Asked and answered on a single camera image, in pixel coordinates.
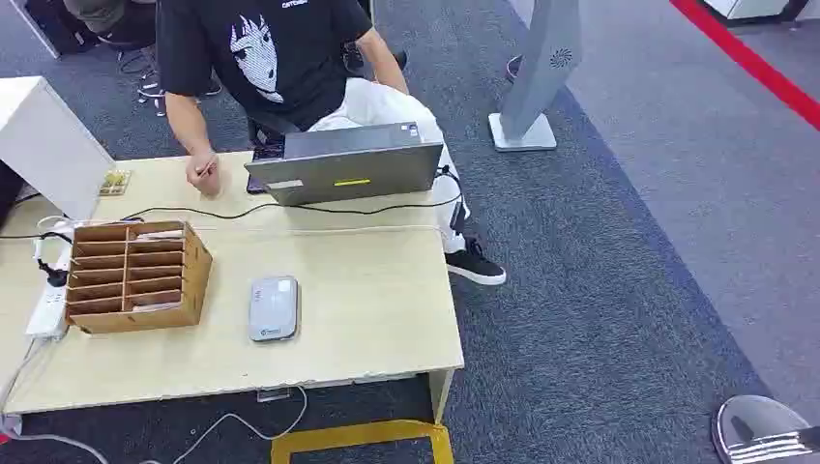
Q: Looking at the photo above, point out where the white cable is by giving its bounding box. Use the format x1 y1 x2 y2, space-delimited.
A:
0 385 309 464

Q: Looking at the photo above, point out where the grey floor stand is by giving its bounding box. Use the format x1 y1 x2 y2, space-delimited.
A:
487 0 584 154

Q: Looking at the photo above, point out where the grey laptop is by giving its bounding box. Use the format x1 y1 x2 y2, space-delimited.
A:
244 121 445 208

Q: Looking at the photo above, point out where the white power strip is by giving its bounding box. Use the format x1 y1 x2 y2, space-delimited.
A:
25 220 75 341

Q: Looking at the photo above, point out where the small yellow green tray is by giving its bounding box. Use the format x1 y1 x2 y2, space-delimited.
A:
98 169 133 197

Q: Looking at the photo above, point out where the black cable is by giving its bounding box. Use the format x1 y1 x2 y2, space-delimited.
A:
0 164 464 242

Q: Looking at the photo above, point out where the black plug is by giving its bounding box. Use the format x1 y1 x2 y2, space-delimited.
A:
36 258 70 289

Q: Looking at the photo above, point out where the person in background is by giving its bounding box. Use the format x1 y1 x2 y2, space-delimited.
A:
62 0 223 119

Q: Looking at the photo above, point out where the wooden card box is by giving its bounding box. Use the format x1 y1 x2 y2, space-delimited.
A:
65 220 214 335

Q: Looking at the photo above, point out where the yellow floor tape frame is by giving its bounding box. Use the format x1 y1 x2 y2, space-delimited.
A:
270 419 455 464

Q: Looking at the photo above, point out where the white furniture base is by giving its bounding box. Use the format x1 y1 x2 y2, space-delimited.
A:
701 0 820 21

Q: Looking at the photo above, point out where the white cabinet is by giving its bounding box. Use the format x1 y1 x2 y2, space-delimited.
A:
0 75 117 223

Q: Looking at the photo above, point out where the grey white card reader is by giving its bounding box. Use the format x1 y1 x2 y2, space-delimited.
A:
248 275 301 344

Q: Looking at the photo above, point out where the person in black shirt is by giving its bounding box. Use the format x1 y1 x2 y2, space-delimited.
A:
155 0 508 287

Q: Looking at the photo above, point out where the person's right hand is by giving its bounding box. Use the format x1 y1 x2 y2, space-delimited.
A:
185 151 223 198

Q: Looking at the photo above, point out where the pale wooden desk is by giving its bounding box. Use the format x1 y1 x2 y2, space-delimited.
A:
0 151 466 425

